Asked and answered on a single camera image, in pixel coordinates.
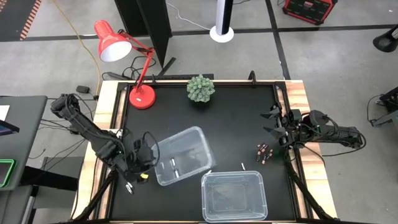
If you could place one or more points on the black mat orange striped edge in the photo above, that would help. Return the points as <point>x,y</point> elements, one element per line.
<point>15,18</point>

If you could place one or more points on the black partition panel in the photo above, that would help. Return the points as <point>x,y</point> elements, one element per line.
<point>152,25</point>

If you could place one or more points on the white paper sheet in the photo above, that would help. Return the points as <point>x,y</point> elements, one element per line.
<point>3,112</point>

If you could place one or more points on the black round stand base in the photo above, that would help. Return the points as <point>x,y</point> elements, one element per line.
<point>387,42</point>

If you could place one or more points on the black grey equipment stand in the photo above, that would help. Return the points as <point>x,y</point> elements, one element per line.
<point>391,98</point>

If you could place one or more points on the black table frame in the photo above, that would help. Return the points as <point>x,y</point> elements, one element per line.
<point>96,196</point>

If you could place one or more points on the dark tablet device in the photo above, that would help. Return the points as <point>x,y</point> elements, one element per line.
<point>7,128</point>

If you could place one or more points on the white black pole stand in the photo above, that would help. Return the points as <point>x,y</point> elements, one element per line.
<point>221,34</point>

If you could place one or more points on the green framed tablet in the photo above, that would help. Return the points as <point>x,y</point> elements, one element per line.
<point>4,172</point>

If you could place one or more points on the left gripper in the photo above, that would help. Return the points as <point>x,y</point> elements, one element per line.
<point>140,157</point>

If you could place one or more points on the red and black case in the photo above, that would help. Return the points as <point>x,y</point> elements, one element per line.
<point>308,11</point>

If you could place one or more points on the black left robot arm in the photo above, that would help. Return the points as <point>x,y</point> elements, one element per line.
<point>93,137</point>

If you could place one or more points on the black power adapter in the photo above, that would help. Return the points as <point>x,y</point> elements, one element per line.
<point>83,89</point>

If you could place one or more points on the red desk lamp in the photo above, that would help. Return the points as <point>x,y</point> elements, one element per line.
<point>142,97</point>

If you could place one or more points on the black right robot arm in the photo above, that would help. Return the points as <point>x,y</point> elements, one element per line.
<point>345,135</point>

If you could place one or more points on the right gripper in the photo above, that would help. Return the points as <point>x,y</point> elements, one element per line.
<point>290,129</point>

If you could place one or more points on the black camera clamp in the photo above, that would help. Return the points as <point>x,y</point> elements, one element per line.
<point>252,79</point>

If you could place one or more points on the green succulent in pot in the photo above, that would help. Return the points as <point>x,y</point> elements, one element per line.
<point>200,88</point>

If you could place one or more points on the clear plastic bin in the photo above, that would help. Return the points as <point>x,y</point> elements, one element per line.
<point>186,146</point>
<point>234,199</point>

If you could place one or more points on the black power strip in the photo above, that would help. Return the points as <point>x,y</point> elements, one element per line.
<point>186,76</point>

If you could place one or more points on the yellow tag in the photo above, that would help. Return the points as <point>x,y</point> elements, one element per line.
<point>143,176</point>

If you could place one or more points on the grey desk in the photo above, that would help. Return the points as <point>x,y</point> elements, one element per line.
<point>28,140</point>

